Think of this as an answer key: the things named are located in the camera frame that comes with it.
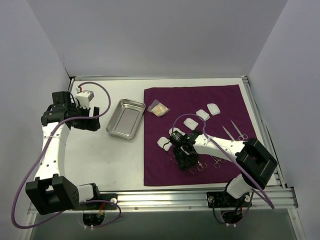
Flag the steel scissors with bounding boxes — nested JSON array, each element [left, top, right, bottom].
[[196, 161, 208, 172], [222, 126, 238, 141], [231, 120, 249, 141]]

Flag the steel instrument tray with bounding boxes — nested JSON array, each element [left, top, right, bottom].
[[106, 98, 146, 141]]

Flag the purple surgical cloth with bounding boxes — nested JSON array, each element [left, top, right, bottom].
[[143, 84, 259, 187]]

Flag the white gauze pad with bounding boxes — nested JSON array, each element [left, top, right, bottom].
[[157, 136, 172, 152], [196, 109, 210, 121], [168, 127, 183, 135], [207, 103, 221, 116], [183, 118, 199, 131]]

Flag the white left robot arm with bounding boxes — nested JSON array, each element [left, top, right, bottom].
[[25, 90, 101, 215]]

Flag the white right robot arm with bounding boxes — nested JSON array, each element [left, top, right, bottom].
[[169, 130, 278, 207]]

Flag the clear bag of cotton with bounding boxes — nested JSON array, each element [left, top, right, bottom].
[[147, 99, 170, 117]]

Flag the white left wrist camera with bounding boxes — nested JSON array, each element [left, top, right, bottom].
[[75, 86, 95, 110]]

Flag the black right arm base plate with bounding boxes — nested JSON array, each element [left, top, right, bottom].
[[206, 191, 252, 209]]

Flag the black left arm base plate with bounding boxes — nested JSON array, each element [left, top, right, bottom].
[[73, 193, 118, 211]]

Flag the aluminium right rail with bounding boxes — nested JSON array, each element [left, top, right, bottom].
[[241, 75, 288, 188]]

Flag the aluminium rail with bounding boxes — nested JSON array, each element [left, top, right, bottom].
[[241, 75, 288, 188], [27, 187, 299, 214]]

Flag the aluminium front rail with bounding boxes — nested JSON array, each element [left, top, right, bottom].
[[27, 187, 299, 214]]

